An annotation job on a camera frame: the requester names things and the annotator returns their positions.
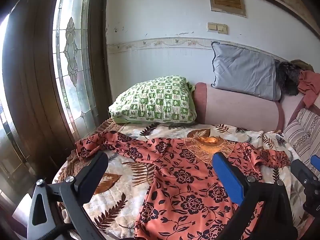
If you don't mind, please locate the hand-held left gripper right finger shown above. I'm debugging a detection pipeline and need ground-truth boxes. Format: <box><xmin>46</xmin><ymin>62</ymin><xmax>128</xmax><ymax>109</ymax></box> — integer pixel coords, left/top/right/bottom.
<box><xmin>212</xmin><ymin>152</ymin><xmax>298</xmax><ymax>240</ymax></box>

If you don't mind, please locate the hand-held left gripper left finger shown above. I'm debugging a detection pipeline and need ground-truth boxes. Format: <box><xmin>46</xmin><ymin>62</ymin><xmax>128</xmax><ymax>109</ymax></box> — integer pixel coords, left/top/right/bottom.
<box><xmin>27</xmin><ymin>151</ymin><xmax>109</xmax><ymax>240</ymax></box>

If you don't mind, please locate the orange floral garment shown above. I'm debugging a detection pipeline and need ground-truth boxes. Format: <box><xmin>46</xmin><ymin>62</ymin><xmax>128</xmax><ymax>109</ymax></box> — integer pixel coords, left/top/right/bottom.
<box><xmin>75</xmin><ymin>130</ymin><xmax>292</xmax><ymax>240</ymax></box>

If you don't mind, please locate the leaf-print blanket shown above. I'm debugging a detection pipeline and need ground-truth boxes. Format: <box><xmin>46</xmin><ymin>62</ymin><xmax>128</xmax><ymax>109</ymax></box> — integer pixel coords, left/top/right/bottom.
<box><xmin>54</xmin><ymin>119</ymin><xmax>315</xmax><ymax>240</ymax></box>

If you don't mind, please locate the striped cushion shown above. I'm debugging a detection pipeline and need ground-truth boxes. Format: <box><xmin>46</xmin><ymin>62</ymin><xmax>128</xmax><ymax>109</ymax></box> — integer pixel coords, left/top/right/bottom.
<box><xmin>283</xmin><ymin>108</ymin><xmax>320</xmax><ymax>167</ymax></box>

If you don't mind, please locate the pink quilted sheet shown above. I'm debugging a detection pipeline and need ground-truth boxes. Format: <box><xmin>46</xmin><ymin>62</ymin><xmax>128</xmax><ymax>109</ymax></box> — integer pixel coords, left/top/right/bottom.
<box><xmin>279</xmin><ymin>94</ymin><xmax>315</xmax><ymax>130</ymax></box>

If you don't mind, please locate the pink bolster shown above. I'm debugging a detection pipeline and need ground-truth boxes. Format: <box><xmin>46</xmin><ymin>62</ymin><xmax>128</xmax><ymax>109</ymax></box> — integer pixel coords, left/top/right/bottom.
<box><xmin>194</xmin><ymin>82</ymin><xmax>285</xmax><ymax>132</ymax></box>

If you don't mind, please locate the salmon cloth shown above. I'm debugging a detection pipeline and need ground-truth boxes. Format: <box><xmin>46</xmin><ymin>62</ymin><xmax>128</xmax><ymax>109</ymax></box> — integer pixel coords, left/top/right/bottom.
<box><xmin>297</xmin><ymin>69</ymin><xmax>320</xmax><ymax>108</ymax></box>

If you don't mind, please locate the green checked pillow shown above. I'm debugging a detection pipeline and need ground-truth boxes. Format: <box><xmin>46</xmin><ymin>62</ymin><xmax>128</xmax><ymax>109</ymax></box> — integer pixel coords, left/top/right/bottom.
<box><xmin>108</xmin><ymin>75</ymin><xmax>198</xmax><ymax>125</ymax></box>

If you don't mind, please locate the dark furry cloth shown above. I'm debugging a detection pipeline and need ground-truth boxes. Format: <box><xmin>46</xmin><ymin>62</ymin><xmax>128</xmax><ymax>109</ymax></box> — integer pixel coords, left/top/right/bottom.
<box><xmin>275</xmin><ymin>60</ymin><xmax>304</xmax><ymax>97</ymax></box>

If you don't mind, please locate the olive cloth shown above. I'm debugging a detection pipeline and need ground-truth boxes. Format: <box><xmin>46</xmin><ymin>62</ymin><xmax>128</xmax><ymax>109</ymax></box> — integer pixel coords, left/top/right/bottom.
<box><xmin>290</xmin><ymin>59</ymin><xmax>315</xmax><ymax>72</ymax></box>

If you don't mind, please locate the grey pillow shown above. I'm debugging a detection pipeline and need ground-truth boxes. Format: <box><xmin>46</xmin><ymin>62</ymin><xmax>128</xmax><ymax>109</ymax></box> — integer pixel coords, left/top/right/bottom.
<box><xmin>211</xmin><ymin>41</ymin><xmax>282</xmax><ymax>102</ymax></box>

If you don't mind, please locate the brown wooden door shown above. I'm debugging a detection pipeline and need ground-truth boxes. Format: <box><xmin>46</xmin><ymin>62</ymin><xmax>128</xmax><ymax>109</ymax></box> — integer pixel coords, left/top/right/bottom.
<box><xmin>0</xmin><ymin>0</ymin><xmax>113</xmax><ymax>205</ymax></box>

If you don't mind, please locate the stained glass window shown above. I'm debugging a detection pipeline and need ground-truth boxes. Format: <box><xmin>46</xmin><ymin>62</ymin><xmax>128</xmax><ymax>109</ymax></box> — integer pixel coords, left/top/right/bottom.
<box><xmin>52</xmin><ymin>0</ymin><xmax>98</xmax><ymax>134</ymax></box>

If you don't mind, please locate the dark framed picture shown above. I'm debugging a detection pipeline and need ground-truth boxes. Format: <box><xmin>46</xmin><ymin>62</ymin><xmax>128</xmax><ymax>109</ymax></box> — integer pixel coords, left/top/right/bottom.
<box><xmin>237</xmin><ymin>0</ymin><xmax>320</xmax><ymax>38</ymax></box>

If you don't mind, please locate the beige light switch panel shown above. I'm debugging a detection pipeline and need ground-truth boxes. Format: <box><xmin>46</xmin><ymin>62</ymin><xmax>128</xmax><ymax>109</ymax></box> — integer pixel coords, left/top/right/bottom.
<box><xmin>207</xmin><ymin>22</ymin><xmax>229</xmax><ymax>35</ymax></box>

